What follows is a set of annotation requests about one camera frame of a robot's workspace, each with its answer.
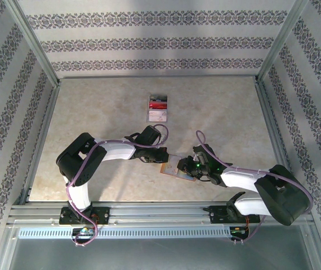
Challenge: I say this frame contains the pink leather card holder wallet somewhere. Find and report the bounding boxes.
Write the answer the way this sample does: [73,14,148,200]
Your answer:
[159,154,198,183]

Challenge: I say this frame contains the white VIP card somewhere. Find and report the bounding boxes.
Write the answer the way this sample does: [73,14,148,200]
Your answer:
[166,155,180,177]
[148,110,168,121]

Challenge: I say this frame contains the clear acrylic card stand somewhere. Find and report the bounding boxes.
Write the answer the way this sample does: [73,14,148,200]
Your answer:
[146,92,170,123]

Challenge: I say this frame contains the grey sheet metal tray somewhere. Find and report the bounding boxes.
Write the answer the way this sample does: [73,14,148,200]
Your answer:
[7,224,321,270]

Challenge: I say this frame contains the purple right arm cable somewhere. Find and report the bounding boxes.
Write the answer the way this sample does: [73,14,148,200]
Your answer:
[195,129,314,246]

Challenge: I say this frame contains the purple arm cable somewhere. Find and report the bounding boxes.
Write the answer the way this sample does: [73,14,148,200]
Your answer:
[195,129,314,246]
[66,124,169,248]

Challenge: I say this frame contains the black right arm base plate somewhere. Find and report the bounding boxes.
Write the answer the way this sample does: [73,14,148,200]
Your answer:
[202,205,260,225]

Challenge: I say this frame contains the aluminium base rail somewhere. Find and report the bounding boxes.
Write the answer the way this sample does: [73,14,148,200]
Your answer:
[7,200,311,226]

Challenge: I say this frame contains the aluminium wall rail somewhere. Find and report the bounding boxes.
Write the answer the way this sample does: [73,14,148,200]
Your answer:
[57,74,258,80]

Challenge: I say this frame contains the slotted grey cable duct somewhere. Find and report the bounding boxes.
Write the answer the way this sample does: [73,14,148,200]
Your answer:
[18,226,232,240]

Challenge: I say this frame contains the aluminium side rail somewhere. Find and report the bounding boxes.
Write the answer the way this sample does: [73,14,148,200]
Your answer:
[19,84,61,205]
[255,78,302,202]

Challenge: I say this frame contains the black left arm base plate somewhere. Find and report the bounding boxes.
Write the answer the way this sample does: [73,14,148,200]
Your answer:
[59,206,111,226]

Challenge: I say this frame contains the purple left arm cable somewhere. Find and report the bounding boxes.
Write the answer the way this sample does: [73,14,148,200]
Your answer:
[66,124,169,248]

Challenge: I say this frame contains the aluminium corner post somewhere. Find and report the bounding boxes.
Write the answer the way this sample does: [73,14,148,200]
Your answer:
[4,0,61,88]
[256,0,311,83]

